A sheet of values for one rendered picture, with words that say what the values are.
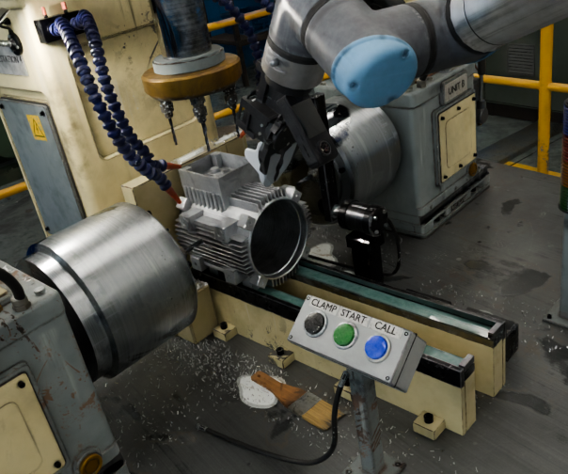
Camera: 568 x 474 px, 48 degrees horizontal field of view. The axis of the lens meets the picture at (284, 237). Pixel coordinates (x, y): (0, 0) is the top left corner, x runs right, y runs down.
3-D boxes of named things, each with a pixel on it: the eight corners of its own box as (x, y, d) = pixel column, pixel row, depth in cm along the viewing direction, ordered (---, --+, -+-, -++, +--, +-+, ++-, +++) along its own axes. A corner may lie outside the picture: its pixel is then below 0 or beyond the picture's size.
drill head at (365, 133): (249, 229, 147) (228, 126, 136) (355, 164, 172) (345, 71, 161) (334, 255, 131) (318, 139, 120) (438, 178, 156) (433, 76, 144)
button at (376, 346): (366, 357, 80) (359, 353, 79) (375, 335, 81) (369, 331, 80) (386, 365, 79) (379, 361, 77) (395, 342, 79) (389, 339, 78)
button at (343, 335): (335, 344, 84) (328, 340, 82) (344, 323, 84) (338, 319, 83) (353, 352, 82) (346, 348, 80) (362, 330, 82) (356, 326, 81)
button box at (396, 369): (304, 350, 91) (284, 339, 87) (324, 305, 92) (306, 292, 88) (406, 395, 80) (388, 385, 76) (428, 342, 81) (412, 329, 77)
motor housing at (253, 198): (186, 277, 132) (164, 195, 123) (251, 237, 143) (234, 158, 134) (253, 306, 118) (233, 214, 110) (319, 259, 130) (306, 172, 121)
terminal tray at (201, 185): (184, 203, 127) (176, 169, 124) (224, 182, 133) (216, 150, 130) (225, 214, 119) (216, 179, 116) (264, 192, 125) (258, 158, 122)
